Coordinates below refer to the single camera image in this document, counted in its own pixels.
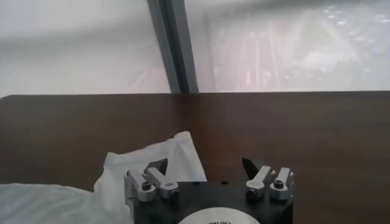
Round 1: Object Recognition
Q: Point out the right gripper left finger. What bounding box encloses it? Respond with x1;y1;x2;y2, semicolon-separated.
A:
124;158;180;203

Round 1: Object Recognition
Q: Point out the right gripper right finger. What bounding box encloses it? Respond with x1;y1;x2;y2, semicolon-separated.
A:
243;157;295;201

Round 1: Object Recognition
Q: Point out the white t-shirt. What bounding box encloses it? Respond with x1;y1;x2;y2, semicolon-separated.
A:
0;131;208;224

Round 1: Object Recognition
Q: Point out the dark vertical window mullion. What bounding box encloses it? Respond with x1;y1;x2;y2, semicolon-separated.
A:
147;0;199;94

